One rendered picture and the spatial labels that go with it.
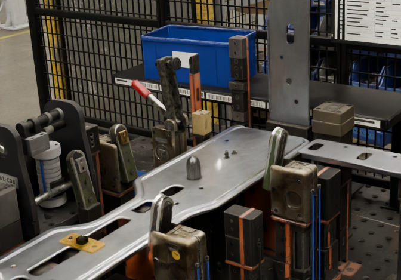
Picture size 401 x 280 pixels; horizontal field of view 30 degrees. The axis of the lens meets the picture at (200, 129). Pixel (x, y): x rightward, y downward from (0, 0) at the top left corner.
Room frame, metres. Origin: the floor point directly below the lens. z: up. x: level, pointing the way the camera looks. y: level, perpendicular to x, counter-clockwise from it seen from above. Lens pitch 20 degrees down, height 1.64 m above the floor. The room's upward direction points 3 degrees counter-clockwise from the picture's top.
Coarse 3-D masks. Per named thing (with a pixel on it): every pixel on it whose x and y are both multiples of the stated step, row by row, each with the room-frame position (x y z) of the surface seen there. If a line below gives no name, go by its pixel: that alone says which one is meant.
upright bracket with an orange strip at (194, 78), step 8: (192, 56) 1.74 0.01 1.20; (192, 64) 1.74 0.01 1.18; (192, 72) 1.74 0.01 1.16; (192, 80) 1.74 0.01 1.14; (192, 88) 1.74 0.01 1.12; (200, 88) 1.76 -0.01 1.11; (192, 96) 1.74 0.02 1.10; (200, 96) 1.75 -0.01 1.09; (192, 104) 1.74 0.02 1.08; (200, 104) 1.75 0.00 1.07; (192, 112) 1.74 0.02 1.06; (192, 128) 1.74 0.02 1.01
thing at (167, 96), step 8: (168, 56) 1.69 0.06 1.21; (160, 64) 1.66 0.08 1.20; (168, 64) 1.66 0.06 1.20; (176, 64) 1.64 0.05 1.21; (160, 72) 1.66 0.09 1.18; (168, 72) 1.67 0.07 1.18; (160, 80) 1.66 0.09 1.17; (168, 80) 1.65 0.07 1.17; (176, 80) 1.67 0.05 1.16; (168, 88) 1.65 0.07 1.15; (176, 88) 1.67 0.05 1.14; (168, 96) 1.65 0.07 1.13; (176, 96) 1.67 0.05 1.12; (168, 104) 1.65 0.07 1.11; (176, 104) 1.67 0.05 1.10; (168, 112) 1.65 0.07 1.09; (176, 112) 1.67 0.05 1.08; (176, 120) 1.64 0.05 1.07
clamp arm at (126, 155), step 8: (112, 128) 1.52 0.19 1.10; (120, 128) 1.53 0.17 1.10; (112, 136) 1.52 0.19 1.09; (120, 136) 1.52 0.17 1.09; (120, 144) 1.52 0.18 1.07; (128, 144) 1.53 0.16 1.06; (120, 152) 1.51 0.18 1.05; (128, 152) 1.53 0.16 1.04; (120, 160) 1.51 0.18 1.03; (128, 160) 1.52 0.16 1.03; (120, 168) 1.51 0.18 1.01; (128, 168) 1.51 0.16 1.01; (136, 168) 1.53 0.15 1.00; (120, 176) 1.51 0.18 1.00; (128, 176) 1.50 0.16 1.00; (136, 176) 1.52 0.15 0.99
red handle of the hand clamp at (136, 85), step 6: (132, 84) 1.72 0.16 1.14; (138, 84) 1.72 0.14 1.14; (138, 90) 1.71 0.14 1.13; (144, 90) 1.71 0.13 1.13; (144, 96) 1.70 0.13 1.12; (150, 96) 1.70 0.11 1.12; (150, 102) 1.69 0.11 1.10; (156, 102) 1.69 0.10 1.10; (156, 108) 1.68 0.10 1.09; (162, 108) 1.68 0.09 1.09; (162, 114) 1.67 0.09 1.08
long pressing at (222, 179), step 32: (224, 160) 1.56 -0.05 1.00; (256, 160) 1.55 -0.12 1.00; (160, 192) 1.41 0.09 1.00; (192, 192) 1.40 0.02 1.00; (224, 192) 1.39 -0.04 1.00; (96, 224) 1.27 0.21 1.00; (128, 224) 1.27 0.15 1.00; (0, 256) 1.17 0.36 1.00; (32, 256) 1.17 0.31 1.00; (96, 256) 1.15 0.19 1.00; (128, 256) 1.16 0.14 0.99
